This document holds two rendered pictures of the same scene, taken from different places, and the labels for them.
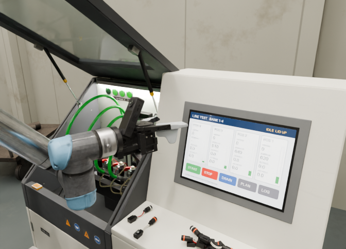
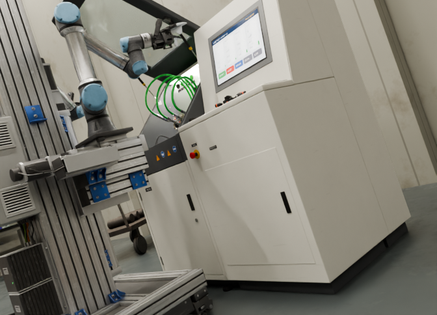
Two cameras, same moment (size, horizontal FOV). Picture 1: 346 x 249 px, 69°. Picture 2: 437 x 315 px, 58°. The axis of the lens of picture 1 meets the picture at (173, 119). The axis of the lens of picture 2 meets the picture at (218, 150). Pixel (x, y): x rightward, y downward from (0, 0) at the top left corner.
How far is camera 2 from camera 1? 1.70 m
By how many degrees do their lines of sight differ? 25
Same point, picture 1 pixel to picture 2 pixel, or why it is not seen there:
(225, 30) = not seen: hidden behind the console
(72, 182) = (132, 54)
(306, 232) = (279, 59)
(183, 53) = not seen: hidden behind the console
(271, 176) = (255, 43)
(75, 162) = (131, 44)
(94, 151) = (139, 39)
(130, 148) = (158, 41)
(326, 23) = not seen: outside the picture
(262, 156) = (248, 35)
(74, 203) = (136, 66)
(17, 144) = (108, 53)
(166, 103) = (199, 49)
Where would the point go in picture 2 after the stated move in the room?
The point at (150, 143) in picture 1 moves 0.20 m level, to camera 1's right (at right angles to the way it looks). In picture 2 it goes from (169, 37) to (203, 21)
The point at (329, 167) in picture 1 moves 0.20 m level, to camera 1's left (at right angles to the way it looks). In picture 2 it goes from (276, 15) to (238, 31)
